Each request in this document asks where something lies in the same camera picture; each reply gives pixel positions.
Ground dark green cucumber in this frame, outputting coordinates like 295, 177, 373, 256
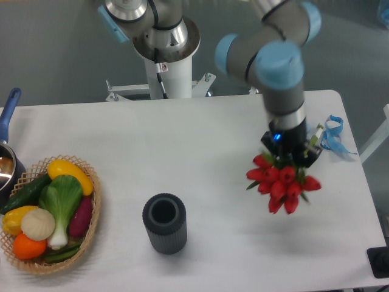
1, 173, 52, 215

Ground white metal base frame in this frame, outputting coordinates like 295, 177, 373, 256
105, 72, 261, 103

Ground white frame at right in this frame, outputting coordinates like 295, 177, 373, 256
359, 104, 388, 164

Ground blue ribbon strip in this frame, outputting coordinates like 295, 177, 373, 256
320, 114, 357, 158

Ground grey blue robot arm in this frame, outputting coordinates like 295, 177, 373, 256
98, 1, 322, 167

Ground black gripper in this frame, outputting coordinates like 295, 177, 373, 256
261, 119, 322, 168

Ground red tulip bouquet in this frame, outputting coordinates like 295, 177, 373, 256
246, 151, 322, 214

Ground orange fruit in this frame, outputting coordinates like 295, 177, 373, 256
13, 233, 47, 260

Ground light blue object corner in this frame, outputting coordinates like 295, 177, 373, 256
377, 0, 389, 28

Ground green bean pods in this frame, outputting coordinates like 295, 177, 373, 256
43, 242, 81, 264

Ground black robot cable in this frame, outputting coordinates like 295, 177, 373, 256
153, 47, 169, 100

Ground yellow bell pepper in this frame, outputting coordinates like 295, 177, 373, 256
2, 206, 38, 236

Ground purple sweet potato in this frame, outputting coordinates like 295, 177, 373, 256
69, 196, 93, 237

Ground dark grey ribbed vase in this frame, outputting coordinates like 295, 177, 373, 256
142, 193, 187, 255

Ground blue handled saucepan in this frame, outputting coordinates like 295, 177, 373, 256
1, 88, 26, 207

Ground black device at edge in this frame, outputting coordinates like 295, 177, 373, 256
367, 246, 388, 279

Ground cream white garlic bulb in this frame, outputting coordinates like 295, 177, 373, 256
21, 208, 55, 241

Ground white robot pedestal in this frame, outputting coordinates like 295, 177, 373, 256
143, 57, 192, 100

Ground woven wicker basket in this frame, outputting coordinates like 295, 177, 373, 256
1, 155, 102, 275

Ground green bok choy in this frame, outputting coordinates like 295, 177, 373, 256
38, 175, 83, 250

